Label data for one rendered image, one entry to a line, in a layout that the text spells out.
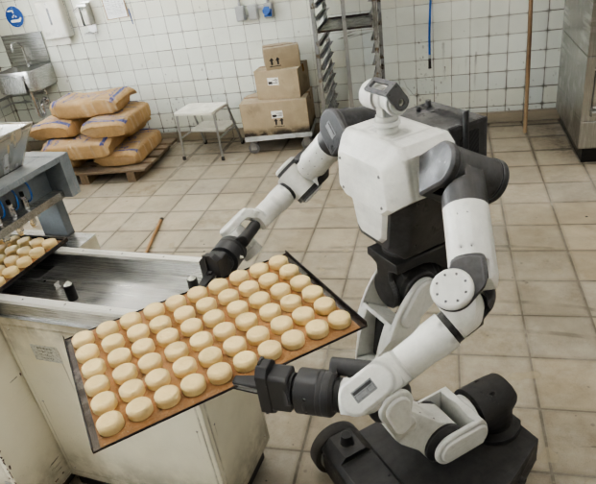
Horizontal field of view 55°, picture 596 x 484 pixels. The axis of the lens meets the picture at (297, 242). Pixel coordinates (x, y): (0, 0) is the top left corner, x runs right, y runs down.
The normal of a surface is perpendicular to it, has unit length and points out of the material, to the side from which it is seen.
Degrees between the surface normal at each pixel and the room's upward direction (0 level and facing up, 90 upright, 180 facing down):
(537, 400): 0
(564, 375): 0
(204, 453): 90
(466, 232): 37
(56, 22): 90
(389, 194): 86
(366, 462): 0
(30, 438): 90
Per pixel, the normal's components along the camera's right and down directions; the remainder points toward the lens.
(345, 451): -0.14, -0.86
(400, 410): 0.46, 0.38
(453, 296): -0.44, -0.41
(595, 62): -0.22, 0.51
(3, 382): 0.93, 0.05
